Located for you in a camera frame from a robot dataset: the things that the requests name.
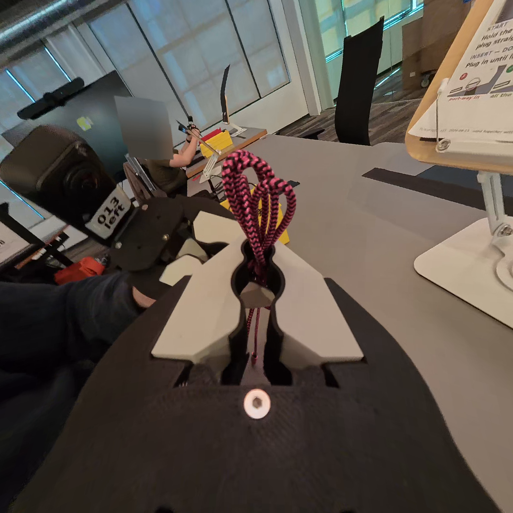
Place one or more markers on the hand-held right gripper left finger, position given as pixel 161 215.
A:
pixel 200 321

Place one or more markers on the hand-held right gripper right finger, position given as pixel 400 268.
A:
pixel 321 321

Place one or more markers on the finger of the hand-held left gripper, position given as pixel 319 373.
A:
pixel 216 228
pixel 183 268

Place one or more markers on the person's left forearm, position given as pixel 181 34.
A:
pixel 64 317

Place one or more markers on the person's left hand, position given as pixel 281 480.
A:
pixel 144 298

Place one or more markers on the yellow plastic bin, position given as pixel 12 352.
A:
pixel 282 232
pixel 216 144

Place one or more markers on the small black table strip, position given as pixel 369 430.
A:
pixel 287 185

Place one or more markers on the wooden desk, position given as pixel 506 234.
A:
pixel 240 144

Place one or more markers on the black video bar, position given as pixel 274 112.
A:
pixel 50 98

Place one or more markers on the black office chair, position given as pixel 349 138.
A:
pixel 359 80

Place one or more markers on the printed instruction sheet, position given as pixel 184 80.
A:
pixel 481 88

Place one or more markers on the black wall screen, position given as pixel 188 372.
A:
pixel 80 108

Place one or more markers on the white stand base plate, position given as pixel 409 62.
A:
pixel 457 268

